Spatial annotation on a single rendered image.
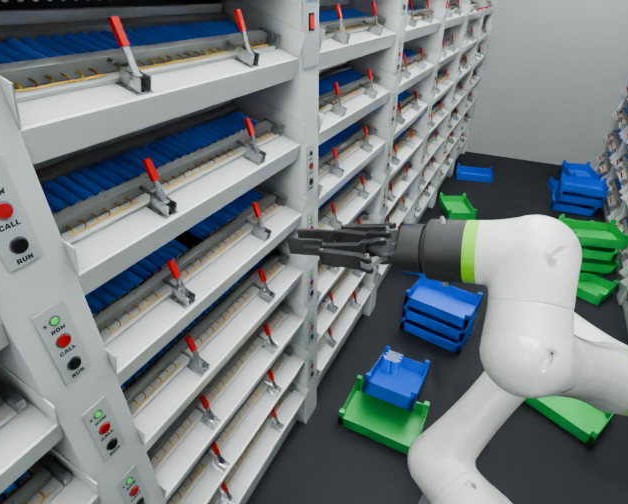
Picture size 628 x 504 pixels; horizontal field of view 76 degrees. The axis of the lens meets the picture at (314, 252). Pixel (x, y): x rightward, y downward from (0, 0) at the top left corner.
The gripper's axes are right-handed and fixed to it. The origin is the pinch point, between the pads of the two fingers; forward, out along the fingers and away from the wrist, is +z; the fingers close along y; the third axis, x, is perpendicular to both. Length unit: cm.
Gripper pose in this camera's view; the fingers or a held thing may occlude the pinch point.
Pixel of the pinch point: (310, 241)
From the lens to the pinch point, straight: 71.3
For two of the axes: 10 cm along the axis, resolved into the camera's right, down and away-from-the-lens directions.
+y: 4.5, -4.8, 7.5
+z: -8.7, -0.7, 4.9
